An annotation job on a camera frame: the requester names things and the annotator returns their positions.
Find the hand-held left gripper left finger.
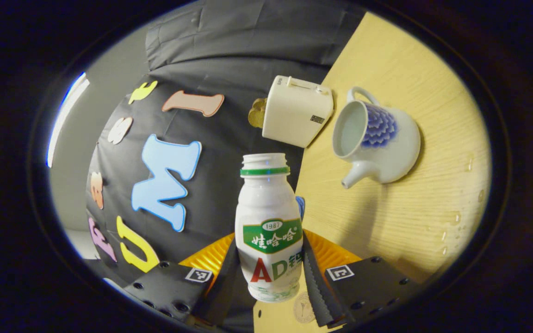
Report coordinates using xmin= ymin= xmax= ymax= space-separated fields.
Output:
xmin=122 ymin=231 xmax=240 ymax=329

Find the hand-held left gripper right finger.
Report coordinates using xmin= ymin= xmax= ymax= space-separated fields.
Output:
xmin=302 ymin=229 xmax=423 ymax=329

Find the round beige coaster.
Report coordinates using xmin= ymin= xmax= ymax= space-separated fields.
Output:
xmin=293 ymin=292 xmax=316 ymax=324

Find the white water bottle green label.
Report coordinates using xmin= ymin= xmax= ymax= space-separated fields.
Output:
xmin=235 ymin=153 xmax=304 ymax=303

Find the white blue-patterned teacup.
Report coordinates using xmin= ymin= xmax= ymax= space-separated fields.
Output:
xmin=332 ymin=86 xmax=421 ymax=189

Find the white toaster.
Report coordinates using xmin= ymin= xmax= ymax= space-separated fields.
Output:
xmin=262 ymin=75 xmax=335 ymax=148

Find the brown toast slice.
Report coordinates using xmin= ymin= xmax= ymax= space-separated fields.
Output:
xmin=248 ymin=97 xmax=267 ymax=129

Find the black backdrop cloth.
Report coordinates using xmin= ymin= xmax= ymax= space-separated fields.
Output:
xmin=84 ymin=0 xmax=369 ymax=290

